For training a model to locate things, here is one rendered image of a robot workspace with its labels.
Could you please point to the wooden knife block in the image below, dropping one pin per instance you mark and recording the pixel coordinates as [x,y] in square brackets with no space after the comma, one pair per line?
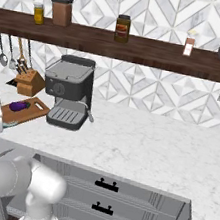
[32,83]

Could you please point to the hanging wooden utensil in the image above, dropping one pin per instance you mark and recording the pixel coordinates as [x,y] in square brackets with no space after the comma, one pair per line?
[21,54]

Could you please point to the brown canister with black lid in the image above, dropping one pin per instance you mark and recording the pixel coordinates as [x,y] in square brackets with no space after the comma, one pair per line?
[61,12]

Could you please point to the purple eggplant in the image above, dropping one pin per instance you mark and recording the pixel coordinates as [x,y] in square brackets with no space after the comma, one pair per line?
[18,106]

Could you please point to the hanging dark utensil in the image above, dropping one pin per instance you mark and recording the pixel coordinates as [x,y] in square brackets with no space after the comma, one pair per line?
[29,55]

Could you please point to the wooden cutting board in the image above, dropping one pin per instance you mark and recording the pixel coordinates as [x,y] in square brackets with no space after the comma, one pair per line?
[34,111]

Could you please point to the grey espresso machine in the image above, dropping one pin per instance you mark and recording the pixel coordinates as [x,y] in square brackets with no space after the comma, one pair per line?
[69,85]

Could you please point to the small yellow jar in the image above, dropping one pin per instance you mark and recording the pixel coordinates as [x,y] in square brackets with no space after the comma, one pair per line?
[39,15]

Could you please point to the dark wooden wall shelf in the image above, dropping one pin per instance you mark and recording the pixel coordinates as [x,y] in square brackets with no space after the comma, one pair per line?
[125,48]

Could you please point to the dark amber jar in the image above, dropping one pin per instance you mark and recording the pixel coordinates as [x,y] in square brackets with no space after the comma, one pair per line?
[122,31]

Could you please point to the hanging metal spoon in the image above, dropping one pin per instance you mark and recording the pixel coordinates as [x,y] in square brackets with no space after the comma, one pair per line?
[3,58]

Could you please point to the small white orange shaker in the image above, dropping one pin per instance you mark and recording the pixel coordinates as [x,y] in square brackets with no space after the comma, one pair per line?
[188,47]

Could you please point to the hanging metal ladle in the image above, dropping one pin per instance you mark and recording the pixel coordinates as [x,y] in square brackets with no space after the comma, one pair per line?
[12,62]

